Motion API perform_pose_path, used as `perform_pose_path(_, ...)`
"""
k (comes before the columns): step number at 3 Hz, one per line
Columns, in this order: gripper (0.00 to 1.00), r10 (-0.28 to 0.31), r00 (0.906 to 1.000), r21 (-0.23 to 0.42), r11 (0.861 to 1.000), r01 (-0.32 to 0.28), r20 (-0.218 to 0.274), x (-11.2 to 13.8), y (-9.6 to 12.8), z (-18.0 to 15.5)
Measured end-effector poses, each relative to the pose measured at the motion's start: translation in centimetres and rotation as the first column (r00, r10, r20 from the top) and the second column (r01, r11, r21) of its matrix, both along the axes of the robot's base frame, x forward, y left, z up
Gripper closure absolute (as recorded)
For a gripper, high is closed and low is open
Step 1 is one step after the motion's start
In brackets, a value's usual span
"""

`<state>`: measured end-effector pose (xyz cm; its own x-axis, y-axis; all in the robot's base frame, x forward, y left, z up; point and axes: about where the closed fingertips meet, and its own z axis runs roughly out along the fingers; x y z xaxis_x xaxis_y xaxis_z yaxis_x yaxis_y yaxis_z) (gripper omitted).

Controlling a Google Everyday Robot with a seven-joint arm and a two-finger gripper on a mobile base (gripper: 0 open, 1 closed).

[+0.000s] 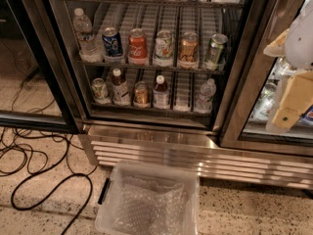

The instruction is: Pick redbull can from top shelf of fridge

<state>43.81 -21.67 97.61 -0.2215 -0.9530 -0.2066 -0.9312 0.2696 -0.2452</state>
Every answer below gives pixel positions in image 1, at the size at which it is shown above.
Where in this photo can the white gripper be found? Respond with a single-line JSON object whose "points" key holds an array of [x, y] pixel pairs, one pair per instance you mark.
{"points": [[300, 46]]}

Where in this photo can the closed glass fridge door right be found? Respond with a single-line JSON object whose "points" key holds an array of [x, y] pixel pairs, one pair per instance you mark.
{"points": [[241, 132]]}

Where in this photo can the clear water bottle lower shelf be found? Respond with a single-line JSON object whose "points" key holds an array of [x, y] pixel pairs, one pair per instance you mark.
{"points": [[204, 100]]}

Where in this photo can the clear water bottle shelf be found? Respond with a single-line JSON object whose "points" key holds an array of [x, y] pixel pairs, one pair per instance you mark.
{"points": [[204, 100], [89, 51]]}

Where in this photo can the orange gold soda can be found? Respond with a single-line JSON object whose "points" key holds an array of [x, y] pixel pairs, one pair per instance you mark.
{"points": [[188, 51]]}

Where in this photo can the stainless steel glass-door fridge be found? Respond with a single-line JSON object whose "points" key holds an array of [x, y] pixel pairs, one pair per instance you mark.
{"points": [[187, 83]]}

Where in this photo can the white green soda can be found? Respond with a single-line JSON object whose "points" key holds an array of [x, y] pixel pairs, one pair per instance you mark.
{"points": [[163, 53]]}

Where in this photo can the gold can lower shelf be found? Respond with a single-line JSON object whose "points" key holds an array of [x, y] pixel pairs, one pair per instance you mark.
{"points": [[141, 95]]}

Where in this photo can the red coca-cola can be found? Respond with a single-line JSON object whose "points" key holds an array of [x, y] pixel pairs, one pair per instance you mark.
{"points": [[138, 51]]}

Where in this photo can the blue pepsi can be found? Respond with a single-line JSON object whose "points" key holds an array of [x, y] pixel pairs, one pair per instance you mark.
{"points": [[113, 45]]}

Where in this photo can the white green can lower shelf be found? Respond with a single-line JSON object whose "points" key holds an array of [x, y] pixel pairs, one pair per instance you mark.
{"points": [[100, 91]]}

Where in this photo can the clear water bottle middle shelf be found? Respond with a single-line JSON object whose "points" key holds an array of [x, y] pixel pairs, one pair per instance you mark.
{"points": [[89, 51]]}

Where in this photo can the open fridge door left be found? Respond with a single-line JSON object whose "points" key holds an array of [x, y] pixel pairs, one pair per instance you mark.
{"points": [[34, 93]]}

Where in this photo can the white green cans behind glass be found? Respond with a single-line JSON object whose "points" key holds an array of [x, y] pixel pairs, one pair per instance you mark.
{"points": [[265, 102]]}

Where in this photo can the blue pepsi cans behind glass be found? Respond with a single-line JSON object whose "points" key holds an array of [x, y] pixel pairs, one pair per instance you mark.
{"points": [[307, 117]]}

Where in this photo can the brown tea bottle right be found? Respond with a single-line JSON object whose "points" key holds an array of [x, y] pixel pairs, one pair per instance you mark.
{"points": [[161, 93]]}

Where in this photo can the brown tea bottle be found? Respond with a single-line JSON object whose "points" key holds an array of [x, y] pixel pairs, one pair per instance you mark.
{"points": [[161, 93], [121, 94]]}

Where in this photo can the brown tea bottle left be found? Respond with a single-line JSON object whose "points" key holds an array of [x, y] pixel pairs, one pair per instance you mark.
{"points": [[121, 94]]}

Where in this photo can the clear plastic storage bin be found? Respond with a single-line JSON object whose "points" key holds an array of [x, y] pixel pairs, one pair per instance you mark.
{"points": [[111, 199]]}

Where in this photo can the bubble wrap sheet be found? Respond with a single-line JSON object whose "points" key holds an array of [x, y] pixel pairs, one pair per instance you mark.
{"points": [[149, 207]]}

